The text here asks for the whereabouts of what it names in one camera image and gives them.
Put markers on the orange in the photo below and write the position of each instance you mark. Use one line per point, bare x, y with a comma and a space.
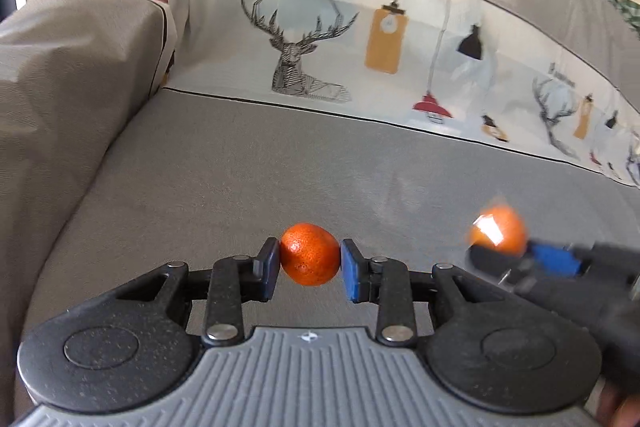
310, 252
505, 232

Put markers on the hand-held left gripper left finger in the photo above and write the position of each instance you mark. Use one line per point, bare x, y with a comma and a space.
274, 267

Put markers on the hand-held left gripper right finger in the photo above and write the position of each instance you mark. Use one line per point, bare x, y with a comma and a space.
350, 274

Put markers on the printed grey sofa cover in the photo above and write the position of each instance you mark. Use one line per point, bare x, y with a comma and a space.
250, 157

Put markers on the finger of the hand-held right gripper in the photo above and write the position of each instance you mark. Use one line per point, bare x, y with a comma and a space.
500, 264
552, 261

